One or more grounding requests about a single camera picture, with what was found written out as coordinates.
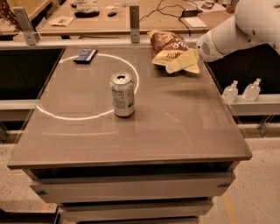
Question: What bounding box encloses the white drawer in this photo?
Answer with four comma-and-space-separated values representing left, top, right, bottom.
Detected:
31, 171, 235, 204
60, 200, 213, 222

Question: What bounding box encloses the middle metal bracket post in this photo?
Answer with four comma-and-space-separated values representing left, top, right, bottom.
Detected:
129, 5, 140, 43

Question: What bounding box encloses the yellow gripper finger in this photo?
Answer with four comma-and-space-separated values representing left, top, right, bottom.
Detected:
165, 49, 200, 74

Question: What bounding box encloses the small dark object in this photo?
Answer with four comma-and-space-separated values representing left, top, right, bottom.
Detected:
108, 11, 117, 18

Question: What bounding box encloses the horizontal metal rail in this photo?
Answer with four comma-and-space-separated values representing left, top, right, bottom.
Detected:
0, 35, 205, 50

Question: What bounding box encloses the silver soda can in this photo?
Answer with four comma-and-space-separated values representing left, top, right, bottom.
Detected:
110, 73, 135, 117

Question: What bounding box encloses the clear plastic bottle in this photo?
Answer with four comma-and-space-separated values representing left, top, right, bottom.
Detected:
242, 78, 261, 102
221, 80, 238, 105

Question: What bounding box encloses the black power adapter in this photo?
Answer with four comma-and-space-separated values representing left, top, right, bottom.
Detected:
181, 10, 202, 18

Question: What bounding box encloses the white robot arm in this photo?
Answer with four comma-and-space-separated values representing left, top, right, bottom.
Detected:
165, 0, 280, 74

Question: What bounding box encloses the right clear plastic bottle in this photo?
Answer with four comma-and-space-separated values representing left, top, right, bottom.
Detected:
242, 78, 261, 102

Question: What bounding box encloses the blue rxbar chocolate bar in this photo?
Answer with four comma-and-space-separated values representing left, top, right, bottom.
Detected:
74, 48, 97, 64

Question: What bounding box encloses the black cable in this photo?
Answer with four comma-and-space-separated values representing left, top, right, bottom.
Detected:
138, 0, 192, 30

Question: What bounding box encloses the left metal bracket post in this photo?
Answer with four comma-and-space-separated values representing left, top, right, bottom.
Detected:
13, 7, 40, 46

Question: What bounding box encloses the lower white drawer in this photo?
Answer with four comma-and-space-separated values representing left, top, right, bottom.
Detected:
60, 200, 213, 222

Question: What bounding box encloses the upper white drawer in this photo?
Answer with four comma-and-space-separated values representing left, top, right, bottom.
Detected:
31, 171, 235, 204

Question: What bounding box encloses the left clear plastic bottle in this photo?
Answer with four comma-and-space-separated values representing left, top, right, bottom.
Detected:
221, 80, 238, 105

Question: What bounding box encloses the tan paper packet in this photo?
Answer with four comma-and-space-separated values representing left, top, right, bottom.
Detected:
49, 16, 74, 27

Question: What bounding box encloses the dark pouch on back table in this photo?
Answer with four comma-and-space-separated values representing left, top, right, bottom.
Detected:
74, 10, 100, 18

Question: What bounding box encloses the metal bracket post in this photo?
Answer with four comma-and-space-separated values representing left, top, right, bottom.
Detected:
129, 5, 140, 43
13, 7, 40, 46

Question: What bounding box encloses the brown chip bag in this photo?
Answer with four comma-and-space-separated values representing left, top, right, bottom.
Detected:
148, 31, 194, 68

